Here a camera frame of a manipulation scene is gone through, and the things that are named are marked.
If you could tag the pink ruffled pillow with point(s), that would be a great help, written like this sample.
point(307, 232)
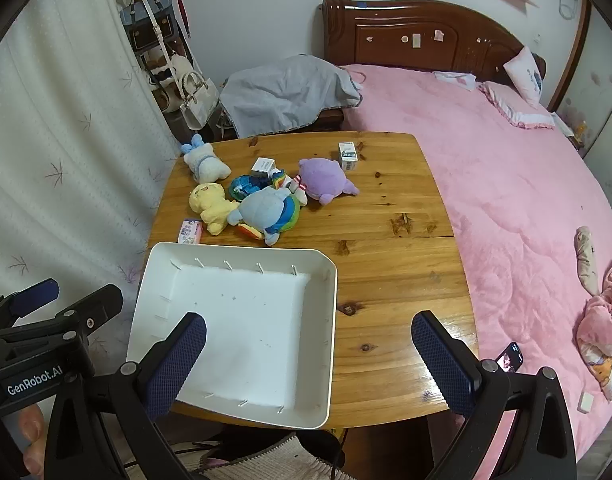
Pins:
point(515, 105)

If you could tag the brown wooden headboard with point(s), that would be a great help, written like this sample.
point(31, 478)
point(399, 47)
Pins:
point(425, 35)

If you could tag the grey knit cloth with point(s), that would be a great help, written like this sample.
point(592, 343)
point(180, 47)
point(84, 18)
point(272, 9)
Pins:
point(266, 462)

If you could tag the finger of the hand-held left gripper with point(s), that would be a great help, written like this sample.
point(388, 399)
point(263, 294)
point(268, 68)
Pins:
point(36, 295)
point(93, 310)

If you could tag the white bunny plush blue ears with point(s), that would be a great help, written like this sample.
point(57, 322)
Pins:
point(203, 162)

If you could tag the beige printed cloth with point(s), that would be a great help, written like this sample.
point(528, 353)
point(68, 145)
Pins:
point(585, 257)

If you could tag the person's left hand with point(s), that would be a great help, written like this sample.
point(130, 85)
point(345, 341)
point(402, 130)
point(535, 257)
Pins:
point(31, 422)

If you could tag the blue pony plush rainbow mane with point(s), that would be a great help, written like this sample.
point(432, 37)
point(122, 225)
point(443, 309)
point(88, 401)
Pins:
point(266, 207)

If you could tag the pink blanket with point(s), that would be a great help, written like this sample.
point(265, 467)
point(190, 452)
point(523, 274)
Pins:
point(505, 200)

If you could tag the white plastic tray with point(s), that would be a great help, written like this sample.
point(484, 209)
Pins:
point(246, 330)

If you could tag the wardrobe door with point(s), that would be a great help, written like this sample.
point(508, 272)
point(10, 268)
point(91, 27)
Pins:
point(595, 90)

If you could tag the purple plush toy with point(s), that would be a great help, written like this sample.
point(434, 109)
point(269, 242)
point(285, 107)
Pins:
point(323, 177)

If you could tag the yellow plush toy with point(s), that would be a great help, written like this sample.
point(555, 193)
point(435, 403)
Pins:
point(211, 205)

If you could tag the printed tissue packet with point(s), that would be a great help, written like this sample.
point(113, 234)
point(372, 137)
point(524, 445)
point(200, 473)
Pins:
point(190, 232)

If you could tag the small white block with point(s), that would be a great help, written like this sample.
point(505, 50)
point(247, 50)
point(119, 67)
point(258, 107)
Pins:
point(585, 402)

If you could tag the brown wooden nightstand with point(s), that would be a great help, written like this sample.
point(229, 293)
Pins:
point(328, 119)

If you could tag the white patterned curtain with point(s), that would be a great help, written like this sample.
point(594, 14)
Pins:
point(66, 135)

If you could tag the small white square box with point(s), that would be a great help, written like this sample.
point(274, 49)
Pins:
point(262, 166)

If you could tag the white pillow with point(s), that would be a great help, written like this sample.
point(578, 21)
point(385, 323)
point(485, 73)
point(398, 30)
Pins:
point(525, 72)

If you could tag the pink plush garment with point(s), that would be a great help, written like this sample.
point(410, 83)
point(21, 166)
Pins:
point(603, 330)

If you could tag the white cloth on bed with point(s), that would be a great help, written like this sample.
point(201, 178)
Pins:
point(455, 80)

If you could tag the black smartphone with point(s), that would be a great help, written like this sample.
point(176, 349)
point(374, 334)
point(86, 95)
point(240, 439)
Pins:
point(510, 357)

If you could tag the blue round tin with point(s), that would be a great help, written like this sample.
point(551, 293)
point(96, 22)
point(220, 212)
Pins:
point(245, 186)

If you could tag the white medicine box green print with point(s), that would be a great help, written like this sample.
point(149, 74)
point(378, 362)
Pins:
point(347, 155)

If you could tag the brown white fluffy bag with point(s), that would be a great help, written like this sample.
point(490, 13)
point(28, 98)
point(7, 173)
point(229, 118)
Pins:
point(168, 80)

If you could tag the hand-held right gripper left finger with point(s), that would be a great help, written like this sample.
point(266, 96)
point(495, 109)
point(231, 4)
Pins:
point(178, 365)

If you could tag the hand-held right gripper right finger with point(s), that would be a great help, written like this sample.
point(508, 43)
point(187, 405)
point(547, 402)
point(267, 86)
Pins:
point(443, 360)

